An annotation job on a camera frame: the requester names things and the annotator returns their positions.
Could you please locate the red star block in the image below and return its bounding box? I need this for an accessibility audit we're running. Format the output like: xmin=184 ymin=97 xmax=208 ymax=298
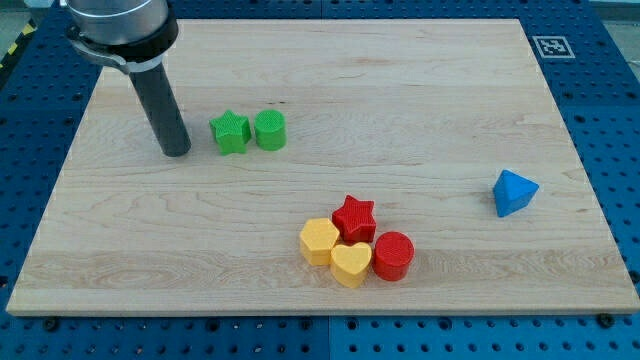
xmin=331 ymin=194 xmax=377 ymax=243

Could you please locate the blue triangle block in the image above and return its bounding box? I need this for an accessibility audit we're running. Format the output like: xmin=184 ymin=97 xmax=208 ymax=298
xmin=493 ymin=169 xmax=539 ymax=217

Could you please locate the wooden board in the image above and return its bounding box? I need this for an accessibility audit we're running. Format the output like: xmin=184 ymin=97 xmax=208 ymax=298
xmin=7 ymin=19 xmax=639 ymax=317

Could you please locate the yellow hexagon block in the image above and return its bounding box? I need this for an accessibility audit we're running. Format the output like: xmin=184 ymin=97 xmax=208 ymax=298
xmin=299 ymin=218 xmax=340 ymax=266

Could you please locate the yellow heart block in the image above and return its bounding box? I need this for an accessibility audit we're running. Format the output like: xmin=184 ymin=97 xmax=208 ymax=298
xmin=330 ymin=242 xmax=373 ymax=288

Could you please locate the green star block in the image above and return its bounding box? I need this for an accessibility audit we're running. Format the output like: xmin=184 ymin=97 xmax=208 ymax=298
xmin=209 ymin=110 xmax=252 ymax=155

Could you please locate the red cylinder block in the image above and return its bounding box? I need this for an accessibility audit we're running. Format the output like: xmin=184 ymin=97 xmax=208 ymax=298
xmin=373 ymin=231 xmax=415 ymax=281

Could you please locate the white fiducial marker tag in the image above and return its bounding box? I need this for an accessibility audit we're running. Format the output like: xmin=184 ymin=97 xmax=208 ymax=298
xmin=532 ymin=35 xmax=575 ymax=59

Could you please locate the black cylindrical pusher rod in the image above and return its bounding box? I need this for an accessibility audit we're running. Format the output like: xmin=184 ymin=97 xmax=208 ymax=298
xmin=129 ymin=63 xmax=191 ymax=157

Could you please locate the green cylinder block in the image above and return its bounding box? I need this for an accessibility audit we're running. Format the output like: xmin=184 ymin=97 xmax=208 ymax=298
xmin=254 ymin=109 xmax=287 ymax=151

